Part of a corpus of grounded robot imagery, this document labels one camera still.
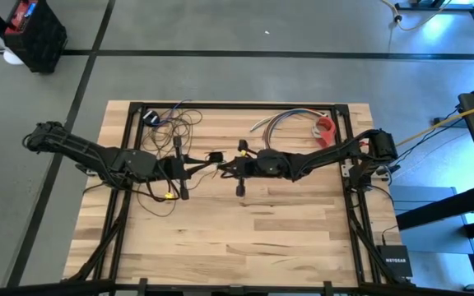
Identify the hanging yellow cord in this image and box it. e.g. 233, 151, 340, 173
396, 97, 474, 148

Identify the red tape dispenser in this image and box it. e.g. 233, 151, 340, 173
311, 116, 337, 149

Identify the thin blue data cable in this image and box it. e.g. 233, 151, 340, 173
170, 98, 193, 121

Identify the black Netgear box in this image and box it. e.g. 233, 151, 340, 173
375, 244, 413, 279

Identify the black overhead gantry bar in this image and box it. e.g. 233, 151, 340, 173
0, 280, 474, 296

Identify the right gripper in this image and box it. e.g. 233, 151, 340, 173
218, 139, 292, 198

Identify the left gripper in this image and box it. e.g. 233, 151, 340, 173
151, 136, 214, 201

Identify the yellow extension cord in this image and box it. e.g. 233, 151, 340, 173
379, 0, 454, 32

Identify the blue round camera mount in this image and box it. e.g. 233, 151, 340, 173
142, 109, 160, 127

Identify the white cable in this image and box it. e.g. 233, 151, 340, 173
249, 114, 287, 132

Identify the long black cord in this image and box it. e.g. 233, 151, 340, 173
136, 107, 242, 218

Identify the black floor box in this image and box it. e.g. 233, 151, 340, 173
2, 0, 68, 74

